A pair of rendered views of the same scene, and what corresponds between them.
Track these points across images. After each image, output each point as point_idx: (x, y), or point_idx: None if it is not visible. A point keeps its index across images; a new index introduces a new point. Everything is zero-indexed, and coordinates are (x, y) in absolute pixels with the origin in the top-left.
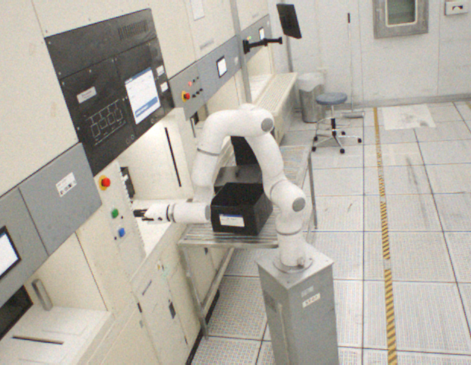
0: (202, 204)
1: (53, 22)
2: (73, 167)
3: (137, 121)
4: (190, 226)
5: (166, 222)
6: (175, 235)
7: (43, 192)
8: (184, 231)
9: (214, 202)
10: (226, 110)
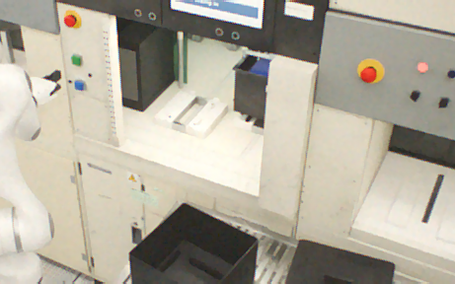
0: None
1: None
2: None
3: (175, 5)
4: (219, 216)
5: None
6: (194, 195)
7: None
8: (206, 209)
9: (205, 220)
10: None
